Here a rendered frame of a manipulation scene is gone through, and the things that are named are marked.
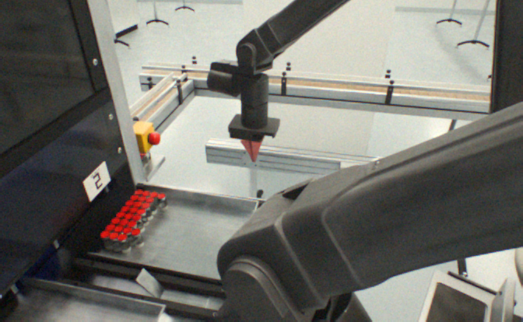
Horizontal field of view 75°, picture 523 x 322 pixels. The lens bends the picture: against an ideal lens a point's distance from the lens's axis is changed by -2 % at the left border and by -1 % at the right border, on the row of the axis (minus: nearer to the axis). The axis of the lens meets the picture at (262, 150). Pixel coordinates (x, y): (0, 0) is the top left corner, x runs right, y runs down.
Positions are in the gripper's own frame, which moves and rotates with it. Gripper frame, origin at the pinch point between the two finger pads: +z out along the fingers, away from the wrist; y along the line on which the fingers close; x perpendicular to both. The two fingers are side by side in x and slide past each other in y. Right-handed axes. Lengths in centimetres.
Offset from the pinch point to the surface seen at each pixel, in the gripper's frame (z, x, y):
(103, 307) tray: 20.9, 30.8, 24.1
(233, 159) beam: 63, -83, 33
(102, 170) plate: 6.2, 6.1, 37.1
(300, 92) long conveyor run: 19, -82, -1
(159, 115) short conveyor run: 18, -43, 49
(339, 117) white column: 60, -143, -21
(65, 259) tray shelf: 21, 22, 40
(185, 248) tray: 20.9, 12.4, 14.0
